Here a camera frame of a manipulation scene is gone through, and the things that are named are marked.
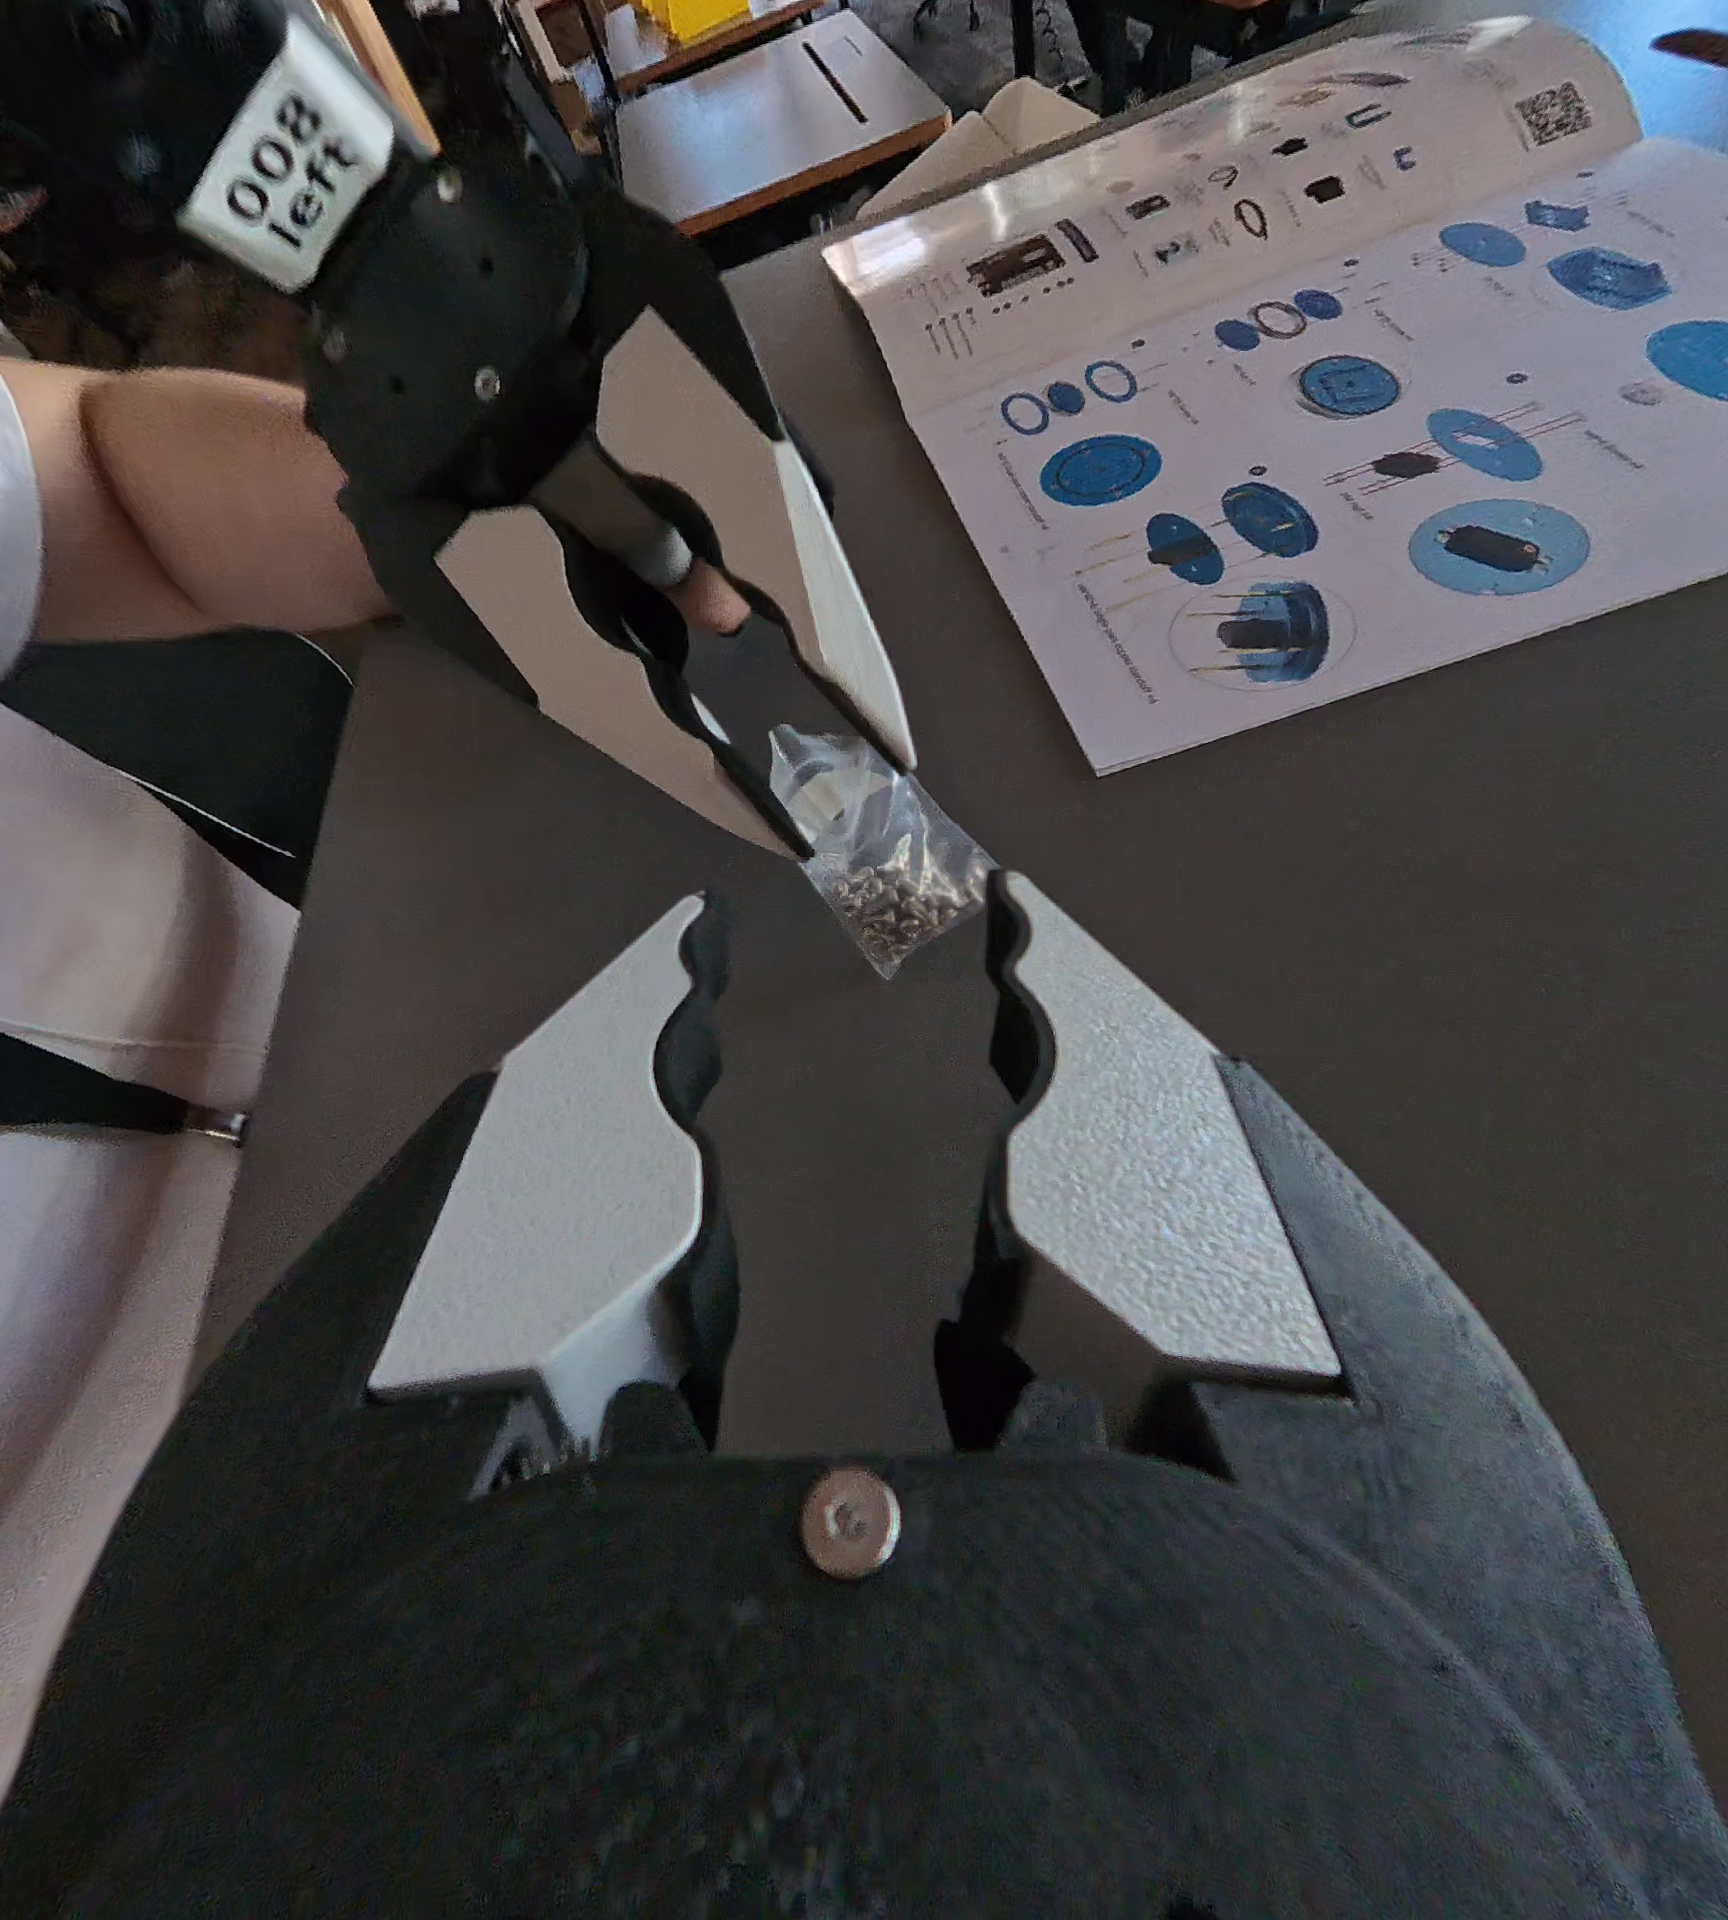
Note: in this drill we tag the small clear bag of screws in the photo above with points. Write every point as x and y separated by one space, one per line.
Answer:
902 885

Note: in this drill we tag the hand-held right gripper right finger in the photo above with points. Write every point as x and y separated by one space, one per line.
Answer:
1149 1200

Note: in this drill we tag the person's left forearm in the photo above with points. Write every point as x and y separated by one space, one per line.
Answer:
174 495

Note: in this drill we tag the person's white shirt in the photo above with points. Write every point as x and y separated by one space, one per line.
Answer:
55 900

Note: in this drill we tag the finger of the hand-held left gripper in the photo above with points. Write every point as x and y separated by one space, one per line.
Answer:
714 420
564 630

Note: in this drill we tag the wood edged grey table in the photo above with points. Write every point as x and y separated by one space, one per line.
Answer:
758 120

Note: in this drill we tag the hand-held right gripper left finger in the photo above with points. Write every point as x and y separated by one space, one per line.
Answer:
549 1200

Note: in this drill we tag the dark cloth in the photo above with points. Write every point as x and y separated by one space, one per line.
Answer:
205 750

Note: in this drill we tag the dark grey desk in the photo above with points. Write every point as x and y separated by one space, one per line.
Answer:
1404 930

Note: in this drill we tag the person's left hand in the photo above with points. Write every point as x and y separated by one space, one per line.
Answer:
714 597

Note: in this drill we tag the yellow crate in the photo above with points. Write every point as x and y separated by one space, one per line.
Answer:
692 19

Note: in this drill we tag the white cardboard box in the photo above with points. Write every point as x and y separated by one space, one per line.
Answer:
1006 129

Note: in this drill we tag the white instruction booklet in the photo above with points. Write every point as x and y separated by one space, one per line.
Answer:
1255 224

